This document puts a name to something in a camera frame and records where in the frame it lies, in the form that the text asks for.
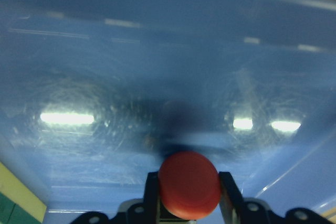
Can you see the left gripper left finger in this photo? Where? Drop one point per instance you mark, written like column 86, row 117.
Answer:
column 148, row 209

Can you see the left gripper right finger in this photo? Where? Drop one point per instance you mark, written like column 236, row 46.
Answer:
column 237, row 209

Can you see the red emergency stop button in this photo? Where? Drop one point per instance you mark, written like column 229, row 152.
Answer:
column 189, row 185

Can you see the blue plastic tray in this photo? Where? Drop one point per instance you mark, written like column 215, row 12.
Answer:
column 97, row 93

